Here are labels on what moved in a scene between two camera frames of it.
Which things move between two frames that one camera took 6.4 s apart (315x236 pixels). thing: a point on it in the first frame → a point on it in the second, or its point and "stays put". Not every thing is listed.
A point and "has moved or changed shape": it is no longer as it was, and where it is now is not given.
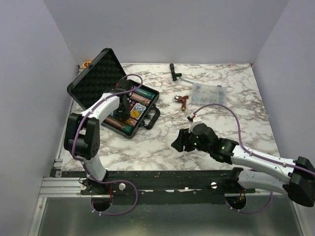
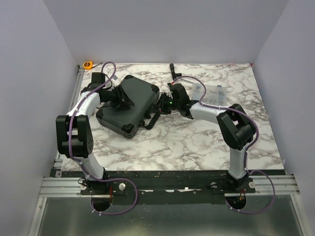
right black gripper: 182,139 → 160,107
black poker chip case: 99,77 has moved or changed shape
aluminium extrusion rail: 63,187 stays put
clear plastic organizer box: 204,94 stays put
